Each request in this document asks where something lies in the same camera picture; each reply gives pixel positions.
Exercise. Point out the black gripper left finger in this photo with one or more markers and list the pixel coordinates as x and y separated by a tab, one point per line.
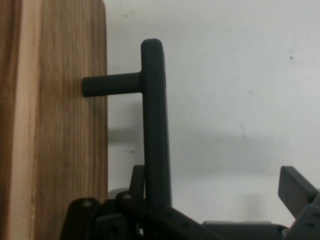
136	207

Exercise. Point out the wooden drawer front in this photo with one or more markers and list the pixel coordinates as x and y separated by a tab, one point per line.
55	112

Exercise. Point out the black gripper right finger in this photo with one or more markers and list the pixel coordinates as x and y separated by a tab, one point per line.
296	191

